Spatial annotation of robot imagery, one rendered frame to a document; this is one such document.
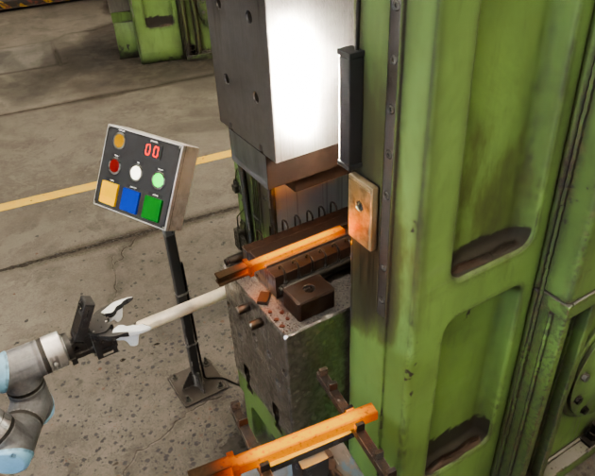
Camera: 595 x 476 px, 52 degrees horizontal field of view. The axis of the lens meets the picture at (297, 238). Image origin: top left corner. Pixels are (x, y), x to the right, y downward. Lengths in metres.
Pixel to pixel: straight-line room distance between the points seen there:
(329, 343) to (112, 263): 2.06
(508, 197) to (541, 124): 0.19
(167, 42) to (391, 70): 5.40
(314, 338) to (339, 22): 0.82
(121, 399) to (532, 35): 2.15
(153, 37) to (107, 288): 3.61
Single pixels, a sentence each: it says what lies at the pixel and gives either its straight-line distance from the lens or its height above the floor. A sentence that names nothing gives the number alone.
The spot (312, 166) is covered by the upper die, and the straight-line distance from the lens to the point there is 1.57.
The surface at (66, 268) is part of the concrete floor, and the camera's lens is 3.65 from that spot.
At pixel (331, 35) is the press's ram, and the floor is 1.63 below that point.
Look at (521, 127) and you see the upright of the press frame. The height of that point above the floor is 1.43.
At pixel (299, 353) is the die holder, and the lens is 1.69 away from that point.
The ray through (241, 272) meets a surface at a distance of 1.71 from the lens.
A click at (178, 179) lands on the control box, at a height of 1.10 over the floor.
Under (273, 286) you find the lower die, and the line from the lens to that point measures 1.72.
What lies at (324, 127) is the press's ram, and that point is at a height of 1.42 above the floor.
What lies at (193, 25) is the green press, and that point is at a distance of 6.49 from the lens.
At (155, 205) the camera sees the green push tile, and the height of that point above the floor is 1.02.
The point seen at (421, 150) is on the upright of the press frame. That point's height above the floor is 1.49.
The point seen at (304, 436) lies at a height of 1.02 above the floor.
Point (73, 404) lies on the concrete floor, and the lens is 2.87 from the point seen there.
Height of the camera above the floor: 2.04
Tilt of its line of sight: 35 degrees down
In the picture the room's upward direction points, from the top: 3 degrees counter-clockwise
